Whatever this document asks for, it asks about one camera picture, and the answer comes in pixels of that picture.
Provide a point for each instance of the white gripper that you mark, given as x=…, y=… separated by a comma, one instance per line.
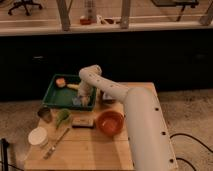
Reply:
x=84, y=92

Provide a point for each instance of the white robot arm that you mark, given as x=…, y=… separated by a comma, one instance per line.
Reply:
x=150, y=144

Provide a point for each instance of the yellow toy banana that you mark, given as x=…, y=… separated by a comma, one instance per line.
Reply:
x=73, y=86

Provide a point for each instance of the dark brown bowl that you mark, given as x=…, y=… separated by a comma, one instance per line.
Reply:
x=107, y=98

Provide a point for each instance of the orange round toy food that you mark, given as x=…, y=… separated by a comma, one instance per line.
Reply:
x=60, y=82

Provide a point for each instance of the green plastic tray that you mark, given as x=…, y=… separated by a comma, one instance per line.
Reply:
x=65, y=97

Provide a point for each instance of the black rectangular block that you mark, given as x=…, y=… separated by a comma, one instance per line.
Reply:
x=82, y=123

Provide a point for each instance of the green toy vegetable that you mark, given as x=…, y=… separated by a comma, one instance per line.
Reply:
x=62, y=115

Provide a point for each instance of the orange bowl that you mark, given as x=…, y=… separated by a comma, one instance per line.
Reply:
x=110, y=123

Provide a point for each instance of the small metal cup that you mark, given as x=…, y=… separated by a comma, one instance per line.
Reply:
x=45, y=114

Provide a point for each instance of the white round container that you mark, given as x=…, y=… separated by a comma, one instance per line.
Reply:
x=38, y=137

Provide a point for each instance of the red object on shelf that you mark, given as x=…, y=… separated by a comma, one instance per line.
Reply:
x=84, y=21

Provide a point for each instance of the black stand at left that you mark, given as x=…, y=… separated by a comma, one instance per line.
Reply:
x=4, y=156

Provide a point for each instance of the black office chair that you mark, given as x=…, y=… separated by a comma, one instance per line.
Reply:
x=24, y=3

